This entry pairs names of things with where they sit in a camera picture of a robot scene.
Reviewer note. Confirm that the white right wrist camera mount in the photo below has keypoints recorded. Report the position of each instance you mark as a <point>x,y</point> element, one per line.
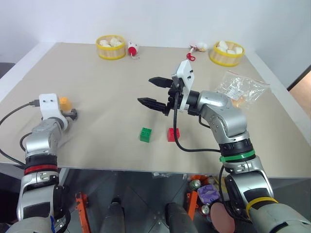
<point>187,75</point>

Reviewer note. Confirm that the red and white toy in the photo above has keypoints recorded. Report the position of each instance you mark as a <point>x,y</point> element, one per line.
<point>132,49</point>

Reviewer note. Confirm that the bamboo steamer basket yellow rim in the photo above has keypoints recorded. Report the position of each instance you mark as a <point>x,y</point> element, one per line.
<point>226,59</point>
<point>110,52</point>

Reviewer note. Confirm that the red toy brick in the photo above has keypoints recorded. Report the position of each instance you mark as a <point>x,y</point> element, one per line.
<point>170,134</point>

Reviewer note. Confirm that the pink brown round disc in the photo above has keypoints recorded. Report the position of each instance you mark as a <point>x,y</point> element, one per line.
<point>221,217</point>

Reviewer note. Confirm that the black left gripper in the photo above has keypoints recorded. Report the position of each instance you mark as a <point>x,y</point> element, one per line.
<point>69,114</point>

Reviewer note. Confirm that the green drink can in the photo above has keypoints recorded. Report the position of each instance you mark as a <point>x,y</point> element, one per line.
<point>195,185</point>

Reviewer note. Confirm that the small white yellow toy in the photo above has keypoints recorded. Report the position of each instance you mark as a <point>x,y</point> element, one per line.
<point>202,46</point>

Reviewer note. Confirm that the green toy brick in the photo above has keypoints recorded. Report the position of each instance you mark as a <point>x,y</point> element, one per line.
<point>145,134</point>

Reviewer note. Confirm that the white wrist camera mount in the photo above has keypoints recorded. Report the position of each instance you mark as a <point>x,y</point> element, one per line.
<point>49,102</point>
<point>187,75</point>

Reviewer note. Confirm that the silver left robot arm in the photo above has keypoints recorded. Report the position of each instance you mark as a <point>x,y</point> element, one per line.
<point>41,140</point>

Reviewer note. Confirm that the purple crumpled pack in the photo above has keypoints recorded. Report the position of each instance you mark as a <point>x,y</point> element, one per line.
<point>209,193</point>

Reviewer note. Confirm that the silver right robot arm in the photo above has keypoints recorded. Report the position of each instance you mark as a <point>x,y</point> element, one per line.
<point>228,121</point>

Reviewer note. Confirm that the silver drink can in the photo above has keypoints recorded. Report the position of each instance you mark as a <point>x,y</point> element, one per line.
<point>205,210</point>

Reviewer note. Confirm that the brown wooden panel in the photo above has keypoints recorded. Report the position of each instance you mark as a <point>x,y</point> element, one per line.
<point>301,81</point>

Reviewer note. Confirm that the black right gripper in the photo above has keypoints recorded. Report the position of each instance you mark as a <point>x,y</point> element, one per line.
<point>173,97</point>

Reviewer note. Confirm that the dark rounded shape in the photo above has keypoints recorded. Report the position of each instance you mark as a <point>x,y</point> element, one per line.
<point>113,216</point>
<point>179,218</point>

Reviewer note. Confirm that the orange small object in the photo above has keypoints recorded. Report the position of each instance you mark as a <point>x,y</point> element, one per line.
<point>65,104</point>

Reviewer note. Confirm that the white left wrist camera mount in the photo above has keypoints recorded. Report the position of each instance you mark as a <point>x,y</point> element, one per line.
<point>49,102</point>

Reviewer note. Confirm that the orange metal bracket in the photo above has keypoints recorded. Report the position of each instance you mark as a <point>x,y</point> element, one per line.
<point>192,204</point>
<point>82,208</point>

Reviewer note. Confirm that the white steamed bun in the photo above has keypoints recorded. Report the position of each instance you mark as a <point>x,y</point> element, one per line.
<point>222,45</point>
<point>239,50</point>
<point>104,43</point>
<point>230,52</point>
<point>116,41</point>

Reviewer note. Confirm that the clear plastic bag orange contents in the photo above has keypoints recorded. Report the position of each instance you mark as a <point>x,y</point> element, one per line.
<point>243,88</point>

